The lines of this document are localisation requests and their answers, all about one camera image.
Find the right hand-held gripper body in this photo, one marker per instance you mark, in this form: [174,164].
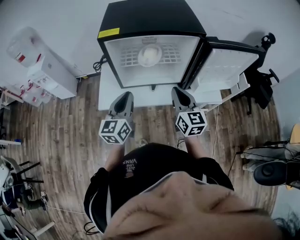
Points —
[191,122]

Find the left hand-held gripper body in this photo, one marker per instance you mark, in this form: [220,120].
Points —
[116,131]

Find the white plate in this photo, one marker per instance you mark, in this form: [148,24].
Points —
[150,55]

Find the black fridge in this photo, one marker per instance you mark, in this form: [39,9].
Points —
[150,18]

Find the person's right forearm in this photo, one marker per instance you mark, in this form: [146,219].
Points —
[195,147]

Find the person's left forearm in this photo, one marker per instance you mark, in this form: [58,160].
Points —
[113,155]

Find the black fridge door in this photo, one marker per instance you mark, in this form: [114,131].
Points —
[225,63]

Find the white low table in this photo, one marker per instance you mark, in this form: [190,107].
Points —
[150,99]

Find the person's black shirt torso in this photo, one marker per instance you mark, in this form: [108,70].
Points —
[159,161]

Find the person's face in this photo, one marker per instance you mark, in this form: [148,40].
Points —
[187,211]

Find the empty water bottles group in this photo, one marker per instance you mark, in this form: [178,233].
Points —
[30,96]

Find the black round stool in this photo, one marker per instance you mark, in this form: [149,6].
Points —
[269,172]

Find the wooden chair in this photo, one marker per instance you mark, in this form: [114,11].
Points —
[295,133]

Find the black metal frame chair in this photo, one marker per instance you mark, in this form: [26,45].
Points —
[23,173]

